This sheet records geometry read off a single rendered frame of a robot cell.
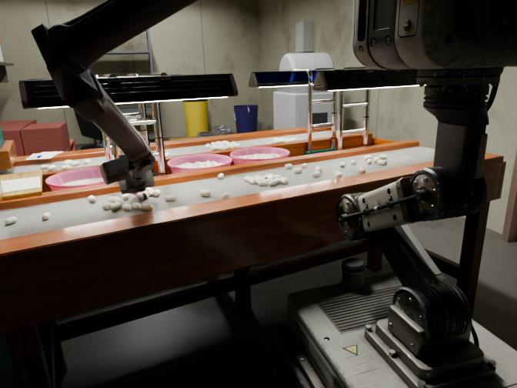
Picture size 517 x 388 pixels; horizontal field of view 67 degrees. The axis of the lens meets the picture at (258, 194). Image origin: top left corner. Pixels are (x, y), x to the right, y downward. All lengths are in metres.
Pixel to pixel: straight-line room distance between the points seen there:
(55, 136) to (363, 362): 5.09
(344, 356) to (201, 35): 6.84
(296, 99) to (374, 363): 3.26
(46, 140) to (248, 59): 3.81
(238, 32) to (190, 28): 0.86
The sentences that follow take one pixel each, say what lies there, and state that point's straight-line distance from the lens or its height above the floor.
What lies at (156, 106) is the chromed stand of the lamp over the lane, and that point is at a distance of 1.45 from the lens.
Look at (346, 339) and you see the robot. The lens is 1.07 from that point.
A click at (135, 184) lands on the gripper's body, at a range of 1.22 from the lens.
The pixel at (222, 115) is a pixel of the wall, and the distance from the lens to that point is 7.55.
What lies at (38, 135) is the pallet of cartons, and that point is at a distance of 5.70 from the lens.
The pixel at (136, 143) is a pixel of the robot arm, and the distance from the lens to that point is 1.00.
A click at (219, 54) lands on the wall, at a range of 7.51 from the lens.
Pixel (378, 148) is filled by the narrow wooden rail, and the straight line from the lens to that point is 1.92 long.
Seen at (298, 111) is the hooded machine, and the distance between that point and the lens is 4.02.
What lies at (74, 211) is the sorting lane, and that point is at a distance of 1.28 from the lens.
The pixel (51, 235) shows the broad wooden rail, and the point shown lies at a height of 0.77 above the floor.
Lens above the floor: 1.12
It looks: 17 degrees down
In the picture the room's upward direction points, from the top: 2 degrees counter-clockwise
